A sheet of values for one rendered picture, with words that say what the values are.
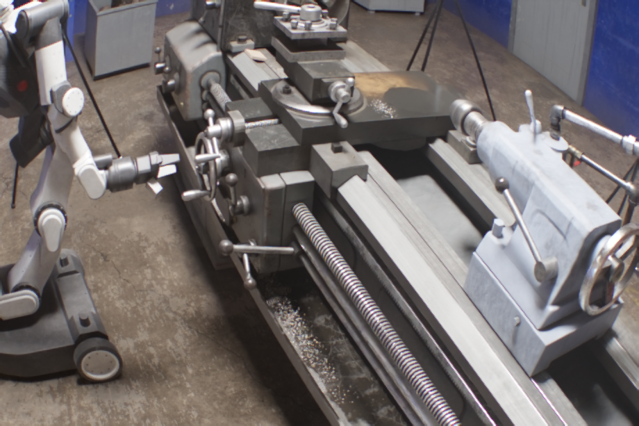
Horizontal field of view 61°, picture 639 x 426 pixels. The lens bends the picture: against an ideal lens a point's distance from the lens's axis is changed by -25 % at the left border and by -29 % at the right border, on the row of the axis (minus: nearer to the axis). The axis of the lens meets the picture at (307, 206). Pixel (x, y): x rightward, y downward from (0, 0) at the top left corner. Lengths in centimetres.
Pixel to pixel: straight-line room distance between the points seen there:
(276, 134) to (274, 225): 23
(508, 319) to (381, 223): 47
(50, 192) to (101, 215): 108
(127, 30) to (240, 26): 204
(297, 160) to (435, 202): 40
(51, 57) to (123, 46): 287
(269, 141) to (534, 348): 96
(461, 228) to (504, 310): 57
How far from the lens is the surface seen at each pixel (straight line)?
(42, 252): 216
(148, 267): 281
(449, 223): 191
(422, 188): 204
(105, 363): 229
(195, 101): 263
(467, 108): 161
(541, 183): 134
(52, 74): 167
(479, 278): 145
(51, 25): 167
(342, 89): 182
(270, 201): 184
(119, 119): 398
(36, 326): 235
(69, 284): 247
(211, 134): 189
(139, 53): 457
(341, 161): 179
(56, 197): 210
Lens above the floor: 177
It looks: 34 degrees down
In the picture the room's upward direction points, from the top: 5 degrees clockwise
